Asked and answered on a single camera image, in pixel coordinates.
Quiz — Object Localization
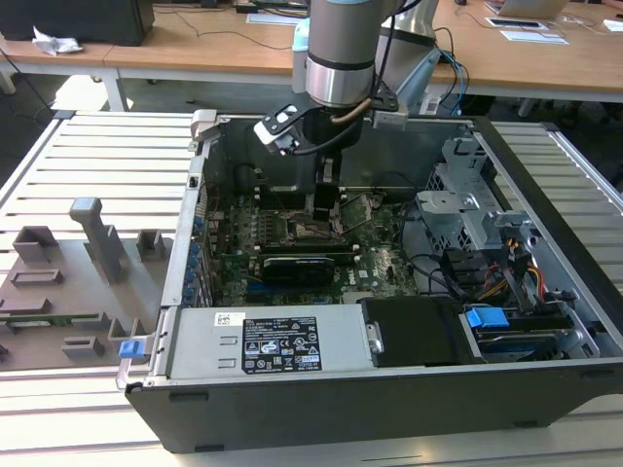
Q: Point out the blue disk carrier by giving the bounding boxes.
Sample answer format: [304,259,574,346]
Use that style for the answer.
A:
[464,305,559,364]

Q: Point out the blue case latch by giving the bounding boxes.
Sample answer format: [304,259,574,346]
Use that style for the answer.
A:
[118,341,150,364]

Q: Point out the white framed tablet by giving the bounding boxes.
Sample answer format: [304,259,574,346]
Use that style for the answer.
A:
[485,16,544,30]

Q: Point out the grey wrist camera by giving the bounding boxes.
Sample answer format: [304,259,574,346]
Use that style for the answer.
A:
[371,94,410,130]

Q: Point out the black camera cable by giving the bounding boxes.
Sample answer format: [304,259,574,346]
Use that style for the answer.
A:
[284,99,377,158]

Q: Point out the crumpled white paper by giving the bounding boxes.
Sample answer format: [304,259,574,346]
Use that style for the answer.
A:
[30,24,86,56]

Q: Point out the green RAM stick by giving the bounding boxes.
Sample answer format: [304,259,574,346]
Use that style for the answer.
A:
[0,313,101,329]

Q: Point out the yellow red wire bundle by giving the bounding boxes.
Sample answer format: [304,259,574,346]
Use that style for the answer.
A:
[478,236,549,301]

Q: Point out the blue expansion slot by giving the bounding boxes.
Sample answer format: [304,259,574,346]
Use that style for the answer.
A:
[246,283,294,305]

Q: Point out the black connector wire bundle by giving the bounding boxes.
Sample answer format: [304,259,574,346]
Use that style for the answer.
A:
[439,246,498,299]

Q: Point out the green motherboard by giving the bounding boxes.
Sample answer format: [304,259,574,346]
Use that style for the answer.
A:
[203,192,422,308]

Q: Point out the silver laptop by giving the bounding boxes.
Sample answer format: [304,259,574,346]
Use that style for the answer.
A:
[495,0,571,18]

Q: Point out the black open PC case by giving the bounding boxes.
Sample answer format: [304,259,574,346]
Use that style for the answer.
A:
[115,109,623,454]

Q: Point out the grey power supply unit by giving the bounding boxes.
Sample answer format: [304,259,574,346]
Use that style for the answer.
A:
[167,305,377,378]

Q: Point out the metal disk bay cage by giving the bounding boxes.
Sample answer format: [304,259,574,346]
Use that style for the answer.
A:
[416,137,536,255]

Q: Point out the black drive cover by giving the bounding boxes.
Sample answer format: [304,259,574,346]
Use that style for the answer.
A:
[361,297,482,369]

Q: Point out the pale blue teach pendant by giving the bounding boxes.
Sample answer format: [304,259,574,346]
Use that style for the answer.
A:
[396,48,442,110]

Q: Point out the grey parts rack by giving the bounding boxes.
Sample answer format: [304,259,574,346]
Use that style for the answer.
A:
[0,196,169,372]

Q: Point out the black computer tower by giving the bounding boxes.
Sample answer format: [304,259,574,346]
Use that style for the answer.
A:
[0,0,157,48]

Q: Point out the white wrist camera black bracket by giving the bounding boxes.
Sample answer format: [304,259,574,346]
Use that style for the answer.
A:
[252,102,313,159]

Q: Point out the blue cable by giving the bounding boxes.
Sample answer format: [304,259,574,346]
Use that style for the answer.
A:
[436,48,471,116]

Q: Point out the black graphics card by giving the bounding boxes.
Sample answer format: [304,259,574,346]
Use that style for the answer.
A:
[262,256,336,289]

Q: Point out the CPU socket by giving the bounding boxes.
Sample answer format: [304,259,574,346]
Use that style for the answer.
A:
[283,208,349,245]

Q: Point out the metal socket cover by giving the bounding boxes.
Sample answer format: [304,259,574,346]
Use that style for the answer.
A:
[337,193,379,232]

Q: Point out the wooden desk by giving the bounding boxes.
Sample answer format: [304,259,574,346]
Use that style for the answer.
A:
[0,36,128,113]
[104,0,623,118]

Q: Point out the white paper sheet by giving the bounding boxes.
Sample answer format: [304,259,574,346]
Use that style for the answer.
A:
[499,28,570,47]
[244,13,301,26]

